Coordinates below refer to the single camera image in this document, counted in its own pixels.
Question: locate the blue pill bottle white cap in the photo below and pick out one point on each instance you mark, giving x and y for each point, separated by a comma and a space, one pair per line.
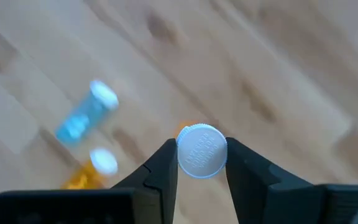
82, 118

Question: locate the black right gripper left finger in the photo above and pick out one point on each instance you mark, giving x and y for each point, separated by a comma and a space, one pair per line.
154, 186

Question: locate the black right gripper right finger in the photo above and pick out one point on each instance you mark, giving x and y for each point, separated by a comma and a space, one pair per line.
259, 193

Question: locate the orange pill bottle white cap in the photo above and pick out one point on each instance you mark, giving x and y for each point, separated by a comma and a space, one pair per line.
202, 151
104, 161

